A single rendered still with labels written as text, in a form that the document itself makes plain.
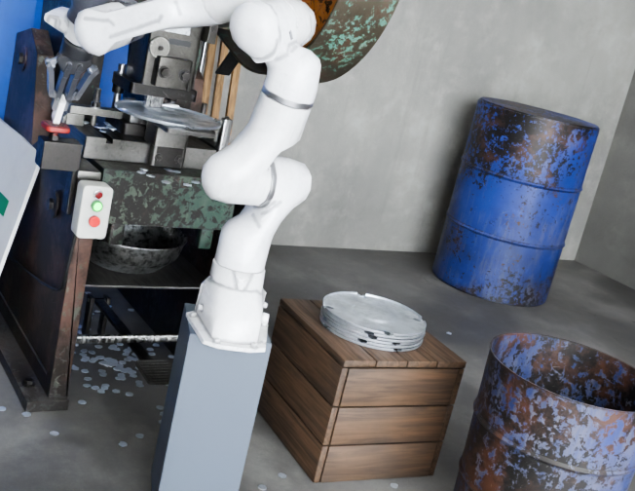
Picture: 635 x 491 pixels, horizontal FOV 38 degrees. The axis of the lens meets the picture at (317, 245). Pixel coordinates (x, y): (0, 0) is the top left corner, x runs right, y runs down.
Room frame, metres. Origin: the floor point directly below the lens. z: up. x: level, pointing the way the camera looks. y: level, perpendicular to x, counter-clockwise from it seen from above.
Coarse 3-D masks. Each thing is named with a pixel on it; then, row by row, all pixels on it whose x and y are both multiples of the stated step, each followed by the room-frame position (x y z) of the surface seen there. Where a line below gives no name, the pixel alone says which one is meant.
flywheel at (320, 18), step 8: (304, 0) 2.70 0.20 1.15; (312, 0) 2.66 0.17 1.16; (320, 0) 2.62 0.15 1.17; (328, 0) 2.52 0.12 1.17; (336, 0) 2.49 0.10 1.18; (312, 8) 2.65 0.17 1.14; (320, 8) 2.55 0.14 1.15; (328, 8) 2.52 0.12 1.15; (320, 16) 2.54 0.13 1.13; (328, 16) 2.51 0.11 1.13; (320, 24) 2.53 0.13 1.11; (312, 40) 2.56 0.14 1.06
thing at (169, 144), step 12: (156, 132) 2.39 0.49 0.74; (168, 132) 2.28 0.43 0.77; (180, 132) 2.29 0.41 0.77; (192, 132) 2.31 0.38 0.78; (204, 132) 2.33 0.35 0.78; (156, 144) 2.39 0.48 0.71; (168, 144) 2.41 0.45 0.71; (180, 144) 2.43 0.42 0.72; (156, 156) 2.39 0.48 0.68; (168, 156) 2.41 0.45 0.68; (180, 156) 2.43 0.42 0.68; (180, 168) 2.44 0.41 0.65
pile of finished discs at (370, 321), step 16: (336, 304) 2.37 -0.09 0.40; (352, 304) 2.40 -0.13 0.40; (368, 304) 2.41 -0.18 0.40; (384, 304) 2.46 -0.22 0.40; (400, 304) 2.49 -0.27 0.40; (320, 320) 2.33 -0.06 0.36; (336, 320) 2.26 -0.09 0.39; (352, 320) 2.27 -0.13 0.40; (368, 320) 2.30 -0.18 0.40; (384, 320) 2.32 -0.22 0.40; (400, 320) 2.36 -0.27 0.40; (416, 320) 2.42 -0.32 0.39; (352, 336) 2.23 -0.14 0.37; (368, 336) 2.23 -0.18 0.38; (384, 336) 2.22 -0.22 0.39; (400, 336) 2.26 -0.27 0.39; (416, 336) 2.28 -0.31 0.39
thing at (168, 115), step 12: (120, 108) 2.36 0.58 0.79; (132, 108) 2.43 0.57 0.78; (144, 108) 2.47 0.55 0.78; (156, 108) 2.48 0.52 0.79; (168, 108) 2.57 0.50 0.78; (180, 108) 2.60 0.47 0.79; (156, 120) 2.31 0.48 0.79; (168, 120) 2.38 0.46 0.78; (180, 120) 2.41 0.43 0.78; (192, 120) 2.46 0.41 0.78; (204, 120) 2.51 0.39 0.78
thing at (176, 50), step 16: (160, 32) 2.46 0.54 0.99; (176, 32) 2.49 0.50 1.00; (192, 32) 2.52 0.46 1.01; (144, 48) 2.47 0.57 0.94; (160, 48) 2.45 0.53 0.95; (176, 48) 2.49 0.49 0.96; (192, 48) 2.52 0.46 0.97; (128, 64) 2.55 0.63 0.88; (144, 64) 2.45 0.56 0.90; (160, 64) 2.44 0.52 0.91; (176, 64) 2.47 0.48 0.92; (192, 64) 2.50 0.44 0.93; (144, 80) 2.45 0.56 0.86; (160, 80) 2.45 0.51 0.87; (176, 80) 2.47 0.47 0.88; (192, 80) 2.53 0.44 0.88
